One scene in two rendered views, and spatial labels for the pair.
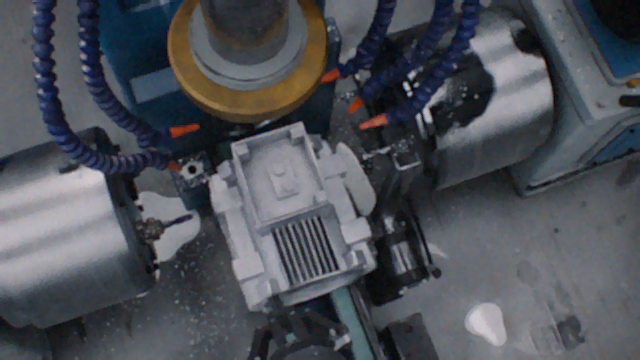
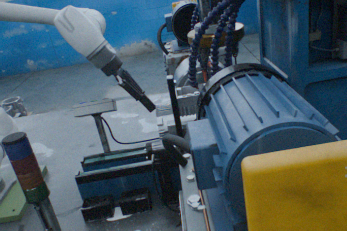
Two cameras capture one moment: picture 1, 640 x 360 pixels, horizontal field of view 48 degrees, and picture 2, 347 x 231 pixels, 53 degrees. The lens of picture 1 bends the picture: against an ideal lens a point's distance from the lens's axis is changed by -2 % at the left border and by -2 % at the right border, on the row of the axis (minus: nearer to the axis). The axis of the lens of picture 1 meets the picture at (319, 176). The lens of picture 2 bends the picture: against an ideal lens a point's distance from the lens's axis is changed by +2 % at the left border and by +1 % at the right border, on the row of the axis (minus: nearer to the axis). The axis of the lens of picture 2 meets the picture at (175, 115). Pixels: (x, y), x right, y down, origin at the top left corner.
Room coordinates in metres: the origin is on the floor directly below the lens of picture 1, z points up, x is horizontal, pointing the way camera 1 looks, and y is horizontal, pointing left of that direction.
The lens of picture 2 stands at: (0.75, -0.95, 1.56)
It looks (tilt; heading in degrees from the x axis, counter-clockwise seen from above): 24 degrees down; 118
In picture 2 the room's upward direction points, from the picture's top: 10 degrees counter-clockwise
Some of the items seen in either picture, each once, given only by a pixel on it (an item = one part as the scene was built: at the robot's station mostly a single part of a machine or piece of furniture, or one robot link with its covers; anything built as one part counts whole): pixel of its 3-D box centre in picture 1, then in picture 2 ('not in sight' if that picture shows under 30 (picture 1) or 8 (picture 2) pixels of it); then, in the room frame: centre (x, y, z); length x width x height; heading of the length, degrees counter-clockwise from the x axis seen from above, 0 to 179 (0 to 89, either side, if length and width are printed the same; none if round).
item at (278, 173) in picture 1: (281, 181); (194, 99); (0.31, 0.05, 1.11); 0.12 x 0.11 x 0.07; 26
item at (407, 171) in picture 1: (392, 193); (176, 115); (0.30, -0.10, 1.12); 0.04 x 0.03 x 0.26; 27
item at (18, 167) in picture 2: not in sight; (24, 162); (0.01, -0.43, 1.14); 0.06 x 0.06 x 0.04
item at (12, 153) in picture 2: not in sight; (17, 147); (0.01, -0.43, 1.19); 0.06 x 0.06 x 0.04
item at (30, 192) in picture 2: not in sight; (35, 189); (0.01, -0.43, 1.05); 0.06 x 0.06 x 0.04
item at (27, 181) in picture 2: not in sight; (30, 176); (0.01, -0.43, 1.10); 0.06 x 0.06 x 0.04
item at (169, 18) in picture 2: not in sight; (185, 45); (0.04, 0.63, 1.16); 0.33 x 0.26 x 0.42; 117
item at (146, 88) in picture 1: (237, 89); not in sight; (0.50, 0.15, 0.97); 0.30 x 0.11 x 0.34; 117
